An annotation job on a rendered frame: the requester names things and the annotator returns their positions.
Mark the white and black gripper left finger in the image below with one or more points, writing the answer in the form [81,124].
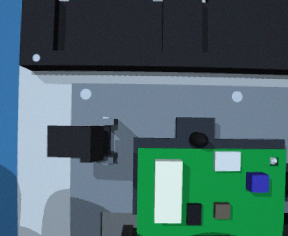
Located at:
[129,230]

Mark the green circuit board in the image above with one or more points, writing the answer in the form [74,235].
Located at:
[210,192]

